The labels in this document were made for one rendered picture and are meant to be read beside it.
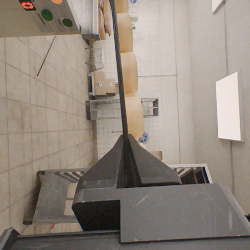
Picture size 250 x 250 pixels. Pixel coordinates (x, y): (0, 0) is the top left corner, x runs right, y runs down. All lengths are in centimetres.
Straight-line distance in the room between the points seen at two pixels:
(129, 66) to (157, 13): 539
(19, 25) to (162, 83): 416
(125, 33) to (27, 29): 58
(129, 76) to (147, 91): 429
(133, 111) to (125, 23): 11
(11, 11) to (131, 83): 58
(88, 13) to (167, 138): 407
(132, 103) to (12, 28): 66
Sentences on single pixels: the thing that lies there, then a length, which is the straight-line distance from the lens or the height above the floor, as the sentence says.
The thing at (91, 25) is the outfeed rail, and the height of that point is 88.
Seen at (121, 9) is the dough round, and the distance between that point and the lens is 25.
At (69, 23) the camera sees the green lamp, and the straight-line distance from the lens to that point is 62.
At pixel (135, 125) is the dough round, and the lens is 15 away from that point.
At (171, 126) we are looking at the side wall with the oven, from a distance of 450.
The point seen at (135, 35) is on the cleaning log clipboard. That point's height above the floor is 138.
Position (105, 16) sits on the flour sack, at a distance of 445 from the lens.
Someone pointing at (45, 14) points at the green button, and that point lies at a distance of 61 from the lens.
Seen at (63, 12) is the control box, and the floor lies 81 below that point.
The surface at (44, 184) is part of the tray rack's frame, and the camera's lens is 177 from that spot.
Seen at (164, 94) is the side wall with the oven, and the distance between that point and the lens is 455.
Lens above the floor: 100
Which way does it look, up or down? 1 degrees down
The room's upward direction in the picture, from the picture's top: 88 degrees clockwise
